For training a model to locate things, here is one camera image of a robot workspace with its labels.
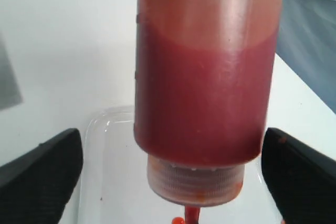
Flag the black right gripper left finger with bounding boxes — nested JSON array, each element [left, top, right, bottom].
[[1, 129, 83, 223]]

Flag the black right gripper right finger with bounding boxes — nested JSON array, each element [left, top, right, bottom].
[[261, 127, 335, 223]]

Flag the white rectangular plastic tray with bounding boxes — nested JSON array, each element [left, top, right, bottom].
[[78, 106, 281, 223]]

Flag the grey fabric backdrop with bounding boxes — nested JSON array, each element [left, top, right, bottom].
[[276, 0, 335, 111]]

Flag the red sauce drops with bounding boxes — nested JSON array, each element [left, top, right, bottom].
[[171, 217, 185, 224]]

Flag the red sauce squeeze bottle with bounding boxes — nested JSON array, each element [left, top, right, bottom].
[[133, 0, 285, 224]]

